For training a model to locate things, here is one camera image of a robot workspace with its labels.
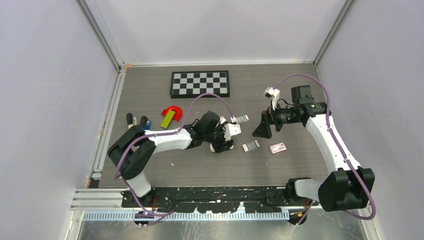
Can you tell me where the blue stapler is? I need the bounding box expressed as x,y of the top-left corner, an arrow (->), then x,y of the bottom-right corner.
139,115 -> 151,130

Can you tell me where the black and white stapler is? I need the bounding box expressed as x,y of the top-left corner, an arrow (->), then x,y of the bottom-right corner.
126,113 -> 137,129

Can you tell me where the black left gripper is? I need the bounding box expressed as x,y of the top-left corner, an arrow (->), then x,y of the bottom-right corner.
203,122 -> 234,153

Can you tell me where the red white staple box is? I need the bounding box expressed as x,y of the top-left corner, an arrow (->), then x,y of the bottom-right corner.
269,142 -> 287,155

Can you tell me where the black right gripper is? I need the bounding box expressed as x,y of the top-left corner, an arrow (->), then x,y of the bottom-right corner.
252,98 -> 301,138

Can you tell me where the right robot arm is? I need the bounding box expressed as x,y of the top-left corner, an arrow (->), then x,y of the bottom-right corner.
252,85 -> 375,212

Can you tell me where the staple box tray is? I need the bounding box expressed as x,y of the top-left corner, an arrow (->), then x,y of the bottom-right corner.
235,115 -> 249,124

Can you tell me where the red arch toy block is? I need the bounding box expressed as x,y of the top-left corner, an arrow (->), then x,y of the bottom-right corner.
161,105 -> 183,122

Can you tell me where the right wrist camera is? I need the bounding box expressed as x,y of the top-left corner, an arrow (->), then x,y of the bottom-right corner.
263,87 -> 280,111

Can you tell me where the green lego brick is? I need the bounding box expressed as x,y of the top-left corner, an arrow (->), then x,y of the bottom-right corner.
160,110 -> 176,129

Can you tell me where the checkerboard calibration board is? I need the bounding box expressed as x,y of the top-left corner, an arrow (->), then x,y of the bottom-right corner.
169,70 -> 231,99

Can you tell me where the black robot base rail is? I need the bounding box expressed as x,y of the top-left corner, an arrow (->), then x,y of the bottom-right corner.
121,186 -> 312,214

